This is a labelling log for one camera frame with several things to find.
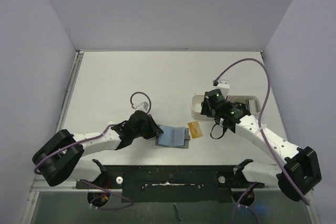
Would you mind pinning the stack of dark cards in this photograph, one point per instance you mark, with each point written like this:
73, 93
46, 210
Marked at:
241, 106

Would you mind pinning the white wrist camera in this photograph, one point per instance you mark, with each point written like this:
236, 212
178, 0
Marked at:
143, 106
223, 85

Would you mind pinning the gold VIP card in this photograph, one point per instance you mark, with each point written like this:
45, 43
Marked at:
195, 129

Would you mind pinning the left aluminium rail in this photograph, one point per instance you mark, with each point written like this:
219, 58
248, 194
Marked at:
69, 90

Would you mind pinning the white magnetic stripe card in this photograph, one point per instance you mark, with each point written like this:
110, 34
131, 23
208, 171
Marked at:
252, 105

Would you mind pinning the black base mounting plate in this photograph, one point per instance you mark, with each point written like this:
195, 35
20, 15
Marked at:
184, 183

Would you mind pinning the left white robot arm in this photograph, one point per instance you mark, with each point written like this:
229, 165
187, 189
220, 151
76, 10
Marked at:
61, 158

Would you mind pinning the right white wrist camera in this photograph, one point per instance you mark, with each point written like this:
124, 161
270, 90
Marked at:
223, 85

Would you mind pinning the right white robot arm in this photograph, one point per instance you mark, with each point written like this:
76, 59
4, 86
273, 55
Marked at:
296, 170

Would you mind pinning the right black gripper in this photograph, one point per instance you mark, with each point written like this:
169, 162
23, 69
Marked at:
206, 106

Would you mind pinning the grey blue card holder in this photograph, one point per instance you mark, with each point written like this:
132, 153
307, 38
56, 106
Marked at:
173, 137

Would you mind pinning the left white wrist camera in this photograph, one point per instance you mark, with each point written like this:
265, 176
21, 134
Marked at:
143, 106

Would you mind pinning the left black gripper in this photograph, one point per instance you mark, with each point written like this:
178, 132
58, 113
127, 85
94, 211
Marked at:
154, 129

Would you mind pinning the white plastic tray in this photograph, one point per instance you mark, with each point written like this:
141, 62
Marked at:
198, 99

